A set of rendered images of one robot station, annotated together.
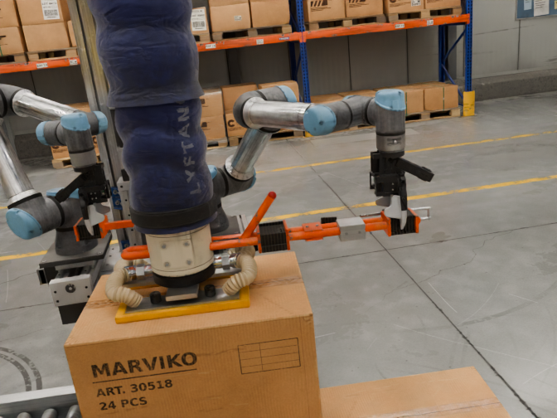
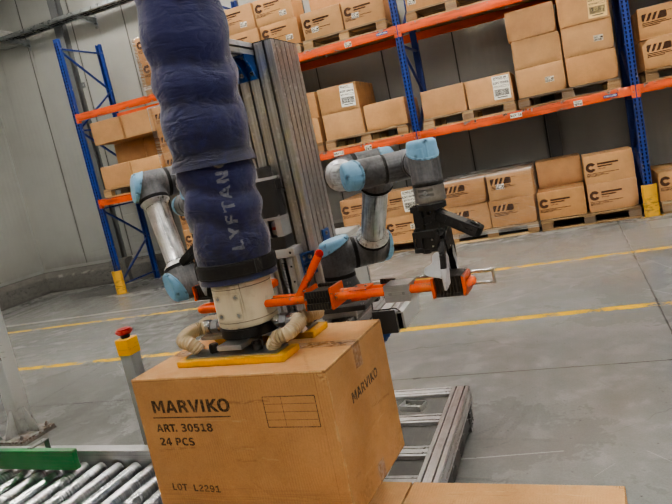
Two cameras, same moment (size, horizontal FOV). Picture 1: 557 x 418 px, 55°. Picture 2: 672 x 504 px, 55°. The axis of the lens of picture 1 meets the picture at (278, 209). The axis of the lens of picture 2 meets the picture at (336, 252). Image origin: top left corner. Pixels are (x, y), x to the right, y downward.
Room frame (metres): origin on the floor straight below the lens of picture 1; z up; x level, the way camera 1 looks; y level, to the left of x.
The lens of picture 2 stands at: (-0.10, -0.81, 1.57)
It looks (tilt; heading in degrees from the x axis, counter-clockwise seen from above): 9 degrees down; 28
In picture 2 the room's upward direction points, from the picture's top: 12 degrees counter-clockwise
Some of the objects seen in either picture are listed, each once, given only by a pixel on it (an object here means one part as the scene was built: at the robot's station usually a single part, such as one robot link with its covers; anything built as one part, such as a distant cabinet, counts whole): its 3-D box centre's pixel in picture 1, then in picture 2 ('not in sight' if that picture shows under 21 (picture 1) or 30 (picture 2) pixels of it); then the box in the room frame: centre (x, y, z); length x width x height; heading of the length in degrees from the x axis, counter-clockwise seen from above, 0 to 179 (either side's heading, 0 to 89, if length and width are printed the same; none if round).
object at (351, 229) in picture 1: (351, 229); (400, 290); (1.38, -0.19, 1.20); 0.07 x 0.07 x 0.04; 3
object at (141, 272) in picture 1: (184, 269); (250, 325); (1.36, 0.27, 1.14); 0.34 x 0.25 x 0.06; 93
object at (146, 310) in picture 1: (183, 298); (236, 350); (1.26, 0.27, 1.10); 0.34 x 0.10 x 0.05; 93
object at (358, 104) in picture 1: (356, 111); (405, 164); (1.46, -0.24, 1.50); 0.11 x 0.11 x 0.08; 37
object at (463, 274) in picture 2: (399, 221); (451, 283); (1.38, -0.33, 1.20); 0.08 x 0.07 x 0.05; 93
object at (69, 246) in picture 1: (74, 235); not in sight; (1.89, 0.76, 1.09); 0.15 x 0.15 x 0.10
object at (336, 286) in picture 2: (272, 235); (324, 295); (1.37, 0.02, 1.20); 0.10 x 0.08 x 0.06; 3
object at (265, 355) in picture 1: (205, 354); (273, 414); (1.34, 0.25, 0.88); 0.60 x 0.40 x 0.40; 93
